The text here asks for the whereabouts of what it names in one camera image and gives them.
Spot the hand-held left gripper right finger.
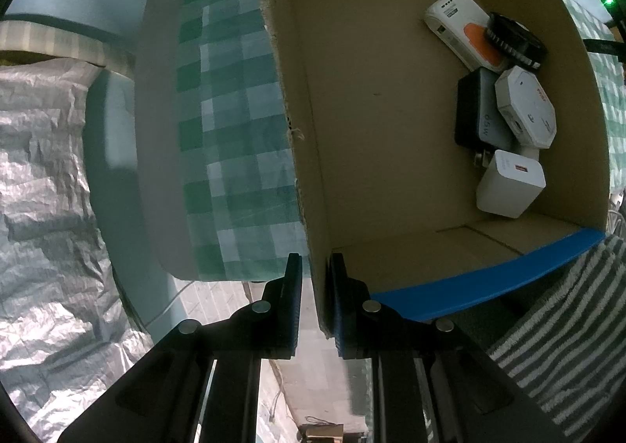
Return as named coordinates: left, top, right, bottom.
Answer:
left=329, top=252, right=571, bottom=443

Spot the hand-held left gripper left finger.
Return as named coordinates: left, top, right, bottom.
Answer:
left=58, top=252, right=304, bottom=443

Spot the black ribbed round spool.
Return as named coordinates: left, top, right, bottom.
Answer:
left=484, top=11, right=547, bottom=71

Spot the white octagonal charger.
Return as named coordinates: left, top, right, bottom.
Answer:
left=495, top=65, right=557, bottom=149

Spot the black power adapter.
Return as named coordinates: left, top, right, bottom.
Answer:
left=455, top=66, right=514, bottom=167

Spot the white orange power bank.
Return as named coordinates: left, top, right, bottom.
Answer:
left=423, top=0, right=507, bottom=72

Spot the white cube charger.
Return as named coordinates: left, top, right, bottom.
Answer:
left=475, top=149, right=547, bottom=219

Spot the cardboard box with blue tape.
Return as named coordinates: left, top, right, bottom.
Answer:
left=257, top=0, right=610, bottom=341

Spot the green checkered tablecloth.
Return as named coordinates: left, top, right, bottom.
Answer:
left=175, top=0, right=626, bottom=282

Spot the grey white striped cloth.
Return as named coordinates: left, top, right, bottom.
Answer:
left=486, top=232, right=626, bottom=443

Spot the silver crinkled tarp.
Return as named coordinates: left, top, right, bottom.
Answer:
left=0, top=56, right=152, bottom=439

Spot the beige striped cloth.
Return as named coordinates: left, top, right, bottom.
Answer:
left=0, top=20, right=135, bottom=77

